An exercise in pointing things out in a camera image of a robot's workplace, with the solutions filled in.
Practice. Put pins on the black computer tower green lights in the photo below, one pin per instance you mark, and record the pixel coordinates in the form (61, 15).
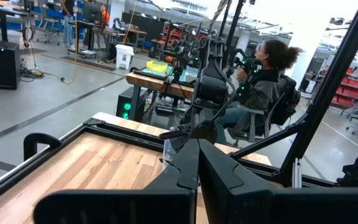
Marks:
(126, 107)

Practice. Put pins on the clear plastic container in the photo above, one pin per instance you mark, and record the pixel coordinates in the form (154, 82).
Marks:
(168, 152)

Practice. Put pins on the black aluminium table frame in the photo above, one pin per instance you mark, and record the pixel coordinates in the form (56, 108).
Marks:
(120, 135)

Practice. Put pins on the black computer monitor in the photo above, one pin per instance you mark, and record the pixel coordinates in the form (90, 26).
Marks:
(92, 11)

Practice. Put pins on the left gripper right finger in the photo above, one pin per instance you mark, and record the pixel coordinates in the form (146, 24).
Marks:
(228, 186)

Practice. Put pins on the thick black frame strut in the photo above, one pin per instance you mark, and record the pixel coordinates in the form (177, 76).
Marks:
(331, 90)

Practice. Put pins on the silver aluminium bracket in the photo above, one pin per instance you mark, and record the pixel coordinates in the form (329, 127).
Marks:
(297, 174)

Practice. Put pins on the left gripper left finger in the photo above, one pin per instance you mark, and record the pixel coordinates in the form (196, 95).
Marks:
(179, 174)

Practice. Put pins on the black table clamp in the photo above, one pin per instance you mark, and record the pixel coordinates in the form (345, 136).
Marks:
(30, 146)

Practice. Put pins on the wooden workbench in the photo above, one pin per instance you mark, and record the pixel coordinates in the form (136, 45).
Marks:
(148, 82)

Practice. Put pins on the black backpack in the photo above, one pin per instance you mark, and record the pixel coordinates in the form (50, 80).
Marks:
(286, 102)

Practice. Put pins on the person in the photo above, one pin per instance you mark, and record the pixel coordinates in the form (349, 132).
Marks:
(104, 17)
(259, 90)
(68, 21)

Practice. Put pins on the red shelf bins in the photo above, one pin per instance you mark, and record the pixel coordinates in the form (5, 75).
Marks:
(350, 88)

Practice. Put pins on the grey office chair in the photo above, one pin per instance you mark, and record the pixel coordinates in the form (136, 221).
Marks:
(253, 124)

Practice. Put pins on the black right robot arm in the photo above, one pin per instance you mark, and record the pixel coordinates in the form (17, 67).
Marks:
(211, 90)

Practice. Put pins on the yellow plastic bin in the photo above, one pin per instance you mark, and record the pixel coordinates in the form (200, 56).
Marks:
(157, 66)

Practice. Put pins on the background black robot arm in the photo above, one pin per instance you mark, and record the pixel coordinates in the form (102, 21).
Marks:
(179, 53)

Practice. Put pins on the white trash bin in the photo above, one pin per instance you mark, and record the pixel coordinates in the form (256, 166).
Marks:
(124, 57)

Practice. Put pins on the thin black frame brace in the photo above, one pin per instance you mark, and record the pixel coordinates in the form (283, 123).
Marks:
(269, 138)

